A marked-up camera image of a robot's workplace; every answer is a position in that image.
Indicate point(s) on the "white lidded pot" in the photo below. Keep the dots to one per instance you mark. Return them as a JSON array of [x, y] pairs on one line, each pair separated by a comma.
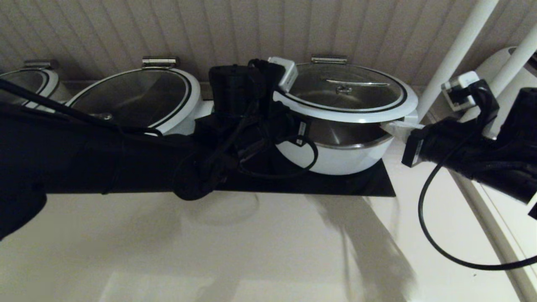
[[21, 82], [134, 96]]

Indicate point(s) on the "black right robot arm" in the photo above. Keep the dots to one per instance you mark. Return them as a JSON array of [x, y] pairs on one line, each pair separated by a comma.
[[520, 126]]

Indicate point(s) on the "left white lidded pot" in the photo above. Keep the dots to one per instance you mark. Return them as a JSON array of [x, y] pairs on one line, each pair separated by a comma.
[[21, 82]]

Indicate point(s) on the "large black glass cooktop panel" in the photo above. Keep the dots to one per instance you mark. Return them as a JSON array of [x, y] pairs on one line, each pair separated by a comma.
[[335, 184]]

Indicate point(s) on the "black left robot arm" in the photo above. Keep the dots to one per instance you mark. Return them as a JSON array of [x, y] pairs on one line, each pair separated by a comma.
[[84, 159]]

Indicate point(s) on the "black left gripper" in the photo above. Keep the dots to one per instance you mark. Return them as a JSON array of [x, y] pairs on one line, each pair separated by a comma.
[[272, 126]]

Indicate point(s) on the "white metal pole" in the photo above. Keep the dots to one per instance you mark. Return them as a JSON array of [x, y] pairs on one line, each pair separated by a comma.
[[520, 54], [453, 54]]

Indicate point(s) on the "white rounded kitchen appliance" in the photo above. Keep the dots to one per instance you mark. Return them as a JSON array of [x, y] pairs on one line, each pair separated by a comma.
[[499, 58]]

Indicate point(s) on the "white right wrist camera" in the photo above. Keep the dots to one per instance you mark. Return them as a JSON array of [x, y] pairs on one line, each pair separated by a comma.
[[459, 86]]

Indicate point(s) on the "glass lid with white rim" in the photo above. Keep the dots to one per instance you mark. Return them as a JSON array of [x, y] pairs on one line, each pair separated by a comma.
[[335, 113]]

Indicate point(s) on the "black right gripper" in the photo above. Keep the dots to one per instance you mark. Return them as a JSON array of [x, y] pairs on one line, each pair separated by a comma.
[[453, 147]]

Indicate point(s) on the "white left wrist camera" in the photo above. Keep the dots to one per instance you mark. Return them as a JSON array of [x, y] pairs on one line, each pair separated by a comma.
[[287, 71]]

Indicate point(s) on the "middle white lidded pot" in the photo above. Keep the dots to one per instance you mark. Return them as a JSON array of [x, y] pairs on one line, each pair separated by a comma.
[[134, 96]]

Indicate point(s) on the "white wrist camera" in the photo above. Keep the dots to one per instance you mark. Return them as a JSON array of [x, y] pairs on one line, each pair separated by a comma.
[[287, 71], [459, 86]]

